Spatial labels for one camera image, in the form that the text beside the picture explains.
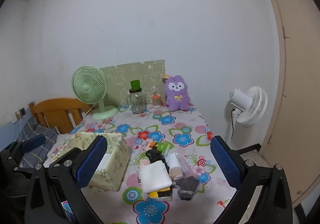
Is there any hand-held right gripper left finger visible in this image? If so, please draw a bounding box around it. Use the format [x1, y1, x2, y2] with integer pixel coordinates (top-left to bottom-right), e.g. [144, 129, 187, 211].
[24, 135, 108, 224]

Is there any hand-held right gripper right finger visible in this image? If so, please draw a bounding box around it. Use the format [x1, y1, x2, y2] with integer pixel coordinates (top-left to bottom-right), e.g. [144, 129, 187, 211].
[210, 135, 293, 224]

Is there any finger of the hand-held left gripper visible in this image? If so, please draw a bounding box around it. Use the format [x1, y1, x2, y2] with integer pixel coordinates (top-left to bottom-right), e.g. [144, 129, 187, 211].
[2, 134, 47, 172]

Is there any yellow printed storage box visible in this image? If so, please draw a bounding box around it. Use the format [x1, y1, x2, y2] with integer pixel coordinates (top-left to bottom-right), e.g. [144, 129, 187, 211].
[51, 132, 132, 191]

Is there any clear pink striped plastic bag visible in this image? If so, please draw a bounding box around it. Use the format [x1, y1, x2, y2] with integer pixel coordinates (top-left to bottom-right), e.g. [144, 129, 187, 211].
[176, 153, 194, 179]

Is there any grey knit glove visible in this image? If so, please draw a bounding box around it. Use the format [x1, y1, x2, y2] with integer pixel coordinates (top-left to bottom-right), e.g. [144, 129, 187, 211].
[176, 176, 200, 201]

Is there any beige cloth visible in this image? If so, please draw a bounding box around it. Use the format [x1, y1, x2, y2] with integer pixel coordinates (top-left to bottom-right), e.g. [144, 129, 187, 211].
[170, 168, 187, 182]

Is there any white cloth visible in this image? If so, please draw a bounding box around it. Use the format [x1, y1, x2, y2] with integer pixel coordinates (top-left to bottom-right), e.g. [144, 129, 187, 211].
[167, 153, 181, 172]

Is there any green tissue pack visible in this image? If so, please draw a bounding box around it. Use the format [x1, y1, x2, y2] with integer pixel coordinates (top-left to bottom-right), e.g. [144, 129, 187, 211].
[156, 142, 173, 155]

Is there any black umbrella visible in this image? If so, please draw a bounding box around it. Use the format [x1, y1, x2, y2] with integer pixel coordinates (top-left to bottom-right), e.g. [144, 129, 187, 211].
[146, 149, 170, 172]

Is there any white towel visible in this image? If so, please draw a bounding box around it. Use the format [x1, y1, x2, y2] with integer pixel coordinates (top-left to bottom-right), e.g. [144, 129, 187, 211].
[138, 159, 173, 193]

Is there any yellow black sock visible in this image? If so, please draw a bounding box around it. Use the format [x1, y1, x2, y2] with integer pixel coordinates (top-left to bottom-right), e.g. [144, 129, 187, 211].
[149, 185, 173, 201]

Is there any grey plaid pillow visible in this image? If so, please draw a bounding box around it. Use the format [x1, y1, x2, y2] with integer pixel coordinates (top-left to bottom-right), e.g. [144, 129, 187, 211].
[19, 117, 59, 169]

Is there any blue checked bed sheet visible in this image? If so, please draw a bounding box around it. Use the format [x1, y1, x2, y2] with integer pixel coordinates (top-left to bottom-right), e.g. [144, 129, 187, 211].
[0, 122, 23, 151]

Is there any floral tablecloth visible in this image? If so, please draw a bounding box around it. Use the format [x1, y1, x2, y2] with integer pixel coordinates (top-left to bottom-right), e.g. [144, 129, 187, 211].
[44, 103, 250, 224]

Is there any white standing fan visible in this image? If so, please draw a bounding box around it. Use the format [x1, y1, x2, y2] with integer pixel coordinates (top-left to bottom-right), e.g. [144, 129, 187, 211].
[226, 86, 268, 143]

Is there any glass jar with black lid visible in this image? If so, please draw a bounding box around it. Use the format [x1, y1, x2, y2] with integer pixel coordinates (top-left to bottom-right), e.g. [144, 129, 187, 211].
[129, 88, 146, 115]

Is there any green desk fan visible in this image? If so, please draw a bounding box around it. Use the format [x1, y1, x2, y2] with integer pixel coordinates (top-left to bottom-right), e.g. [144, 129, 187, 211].
[71, 65, 118, 120]

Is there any purple plush bunny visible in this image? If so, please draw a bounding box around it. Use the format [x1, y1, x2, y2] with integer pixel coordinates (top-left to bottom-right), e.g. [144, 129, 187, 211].
[164, 75, 192, 112]

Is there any small jar with orange lid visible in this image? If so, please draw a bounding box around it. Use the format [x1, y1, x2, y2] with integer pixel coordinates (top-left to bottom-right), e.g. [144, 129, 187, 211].
[152, 92, 161, 108]

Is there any green printed board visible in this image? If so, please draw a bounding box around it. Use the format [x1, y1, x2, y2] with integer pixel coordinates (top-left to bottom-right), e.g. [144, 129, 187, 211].
[99, 59, 166, 107]

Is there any beige door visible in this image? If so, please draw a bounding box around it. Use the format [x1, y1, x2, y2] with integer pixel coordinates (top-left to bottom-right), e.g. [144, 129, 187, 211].
[257, 0, 320, 207]

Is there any white charger cable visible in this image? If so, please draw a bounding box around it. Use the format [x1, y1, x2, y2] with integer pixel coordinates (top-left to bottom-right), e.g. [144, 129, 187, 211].
[15, 112, 24, 140]

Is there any black fan cable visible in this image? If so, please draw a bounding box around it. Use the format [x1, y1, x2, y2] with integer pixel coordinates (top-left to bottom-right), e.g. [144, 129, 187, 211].
[230, 108, 237, 140]

